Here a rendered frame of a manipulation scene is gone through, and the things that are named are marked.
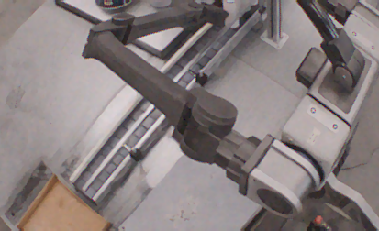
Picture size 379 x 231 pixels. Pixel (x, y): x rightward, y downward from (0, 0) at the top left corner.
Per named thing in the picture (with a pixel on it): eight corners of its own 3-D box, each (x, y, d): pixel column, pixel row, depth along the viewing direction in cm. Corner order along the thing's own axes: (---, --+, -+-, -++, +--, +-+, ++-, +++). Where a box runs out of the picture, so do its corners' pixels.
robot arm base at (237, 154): (244, 197, 102) (247, 174, 92) (211, 177, 105) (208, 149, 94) (270, 164, 105) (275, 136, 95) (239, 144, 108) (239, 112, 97)
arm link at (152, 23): (108, 60, 128) (123, 22, 123) (94, 51, 129) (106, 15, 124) (196, 31, 163) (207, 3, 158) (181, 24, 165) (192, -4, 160)
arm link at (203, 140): (217, 170, 100) (228, 145, 98) (172, 139, 104) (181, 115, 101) (240, 153, 108) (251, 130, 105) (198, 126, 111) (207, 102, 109)
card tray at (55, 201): (57, 177, 168) (53, 172, 164) (111, 225, 159) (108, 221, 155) (19, 229, 157) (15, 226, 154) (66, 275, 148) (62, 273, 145)
